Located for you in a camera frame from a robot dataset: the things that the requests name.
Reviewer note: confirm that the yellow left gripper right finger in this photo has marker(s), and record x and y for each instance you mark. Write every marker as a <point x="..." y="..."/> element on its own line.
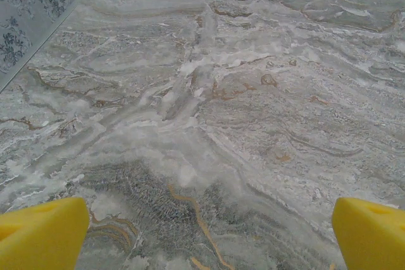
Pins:
<point x="373" y="238"/>

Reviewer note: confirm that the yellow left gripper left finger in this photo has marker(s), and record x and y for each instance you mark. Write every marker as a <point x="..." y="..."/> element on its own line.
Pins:
<point x="38" y="238"/>

